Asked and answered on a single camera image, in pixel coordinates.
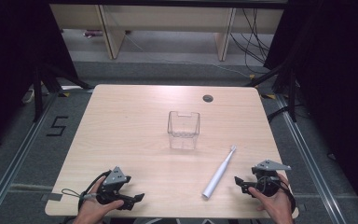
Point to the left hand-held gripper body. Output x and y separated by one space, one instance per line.
115 180

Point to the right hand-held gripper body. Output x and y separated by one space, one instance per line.
268 174

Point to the white electric toothbrush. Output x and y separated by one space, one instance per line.
219 176

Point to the clear plastic container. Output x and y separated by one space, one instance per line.
183 130

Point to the person's right hand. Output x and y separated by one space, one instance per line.
275 207

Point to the person's left hand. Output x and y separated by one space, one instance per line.
93 207

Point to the yellow black floor tape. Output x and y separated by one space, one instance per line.
268 96
64 94

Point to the black metal stand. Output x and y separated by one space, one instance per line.
291 93
38 93

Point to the black curtain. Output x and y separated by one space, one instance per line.
338 77
12 46

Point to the small dark floor item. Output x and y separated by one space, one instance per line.
92 33

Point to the grey metal floor rail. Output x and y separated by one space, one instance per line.
310 161
15 161

